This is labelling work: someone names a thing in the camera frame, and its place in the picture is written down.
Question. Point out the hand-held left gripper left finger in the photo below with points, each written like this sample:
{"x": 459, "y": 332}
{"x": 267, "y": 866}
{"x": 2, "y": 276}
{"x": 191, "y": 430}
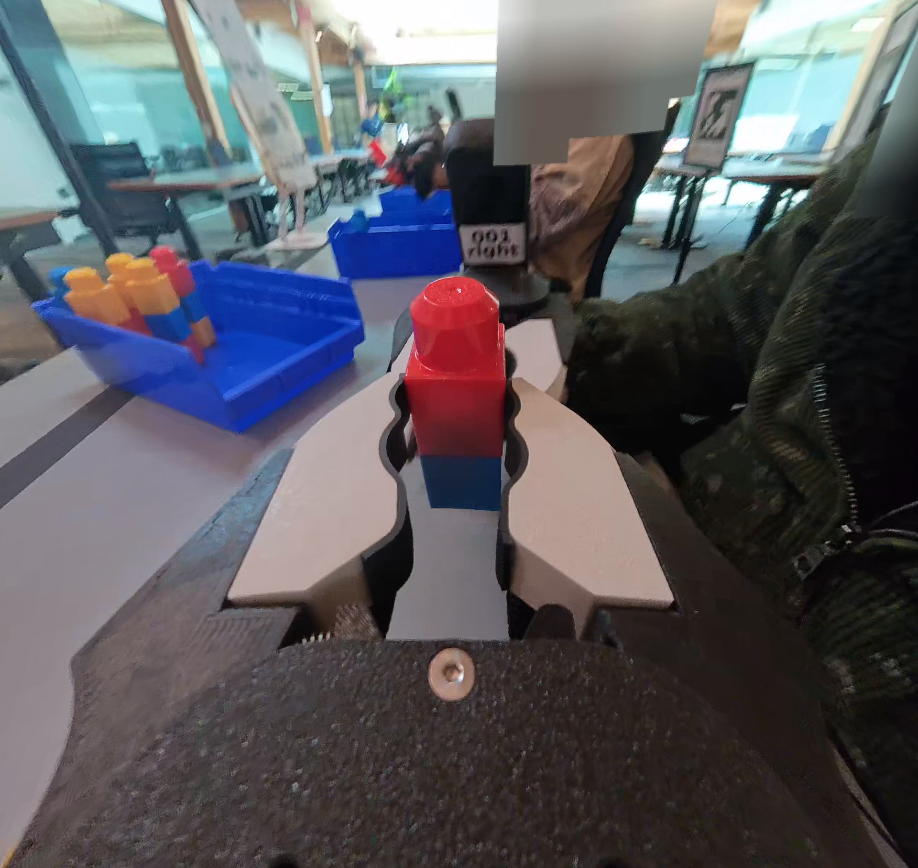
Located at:
{"x": 323, "y": 509}

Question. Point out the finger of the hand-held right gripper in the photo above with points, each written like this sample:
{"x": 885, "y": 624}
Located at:
{"x": 534, "y": 351}
{"x": 400, "y": 341}

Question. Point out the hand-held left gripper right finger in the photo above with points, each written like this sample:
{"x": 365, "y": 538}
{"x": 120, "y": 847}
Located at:
{"x": 581, "y": 509}

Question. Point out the red mega block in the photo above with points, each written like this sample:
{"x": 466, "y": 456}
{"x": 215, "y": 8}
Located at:
{"x": 455, "y": 409}

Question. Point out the blue plastic bin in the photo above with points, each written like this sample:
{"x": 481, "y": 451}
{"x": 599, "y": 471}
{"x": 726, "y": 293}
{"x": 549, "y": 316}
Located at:
{"x": 394, "y": 251}
{"x": 287, "y": 351}

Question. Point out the blue mega block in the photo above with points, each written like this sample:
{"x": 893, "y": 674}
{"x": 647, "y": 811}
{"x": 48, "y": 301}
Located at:
{"x": 462, "y": 484}

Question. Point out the person's right forearm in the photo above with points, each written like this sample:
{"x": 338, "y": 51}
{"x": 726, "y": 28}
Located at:
{"x": 681, "y": 351}

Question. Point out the black office chair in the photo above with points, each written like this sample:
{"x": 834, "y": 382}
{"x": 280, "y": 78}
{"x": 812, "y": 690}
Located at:
{"x": 122, "y": 179}
{"x": 645, "y": 158}

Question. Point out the black-white marker sign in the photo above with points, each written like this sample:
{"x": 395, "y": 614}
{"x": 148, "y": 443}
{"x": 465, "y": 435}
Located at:
{"x": 717, "y": 115}

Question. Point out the instruction sheet on wooden board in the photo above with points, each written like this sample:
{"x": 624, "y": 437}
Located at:
{"x": 258, "y": 107}

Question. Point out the cluster of stacked block towers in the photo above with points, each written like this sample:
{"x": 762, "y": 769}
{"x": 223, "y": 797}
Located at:
{"x": 150, "y": 294}

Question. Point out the person's green jacket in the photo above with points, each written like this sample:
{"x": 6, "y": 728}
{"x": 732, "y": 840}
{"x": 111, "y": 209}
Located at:
{"x": 860, "y": 595}

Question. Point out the black tripod stand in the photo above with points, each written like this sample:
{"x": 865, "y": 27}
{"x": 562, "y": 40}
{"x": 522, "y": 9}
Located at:
{"x": 56, "y": 138}

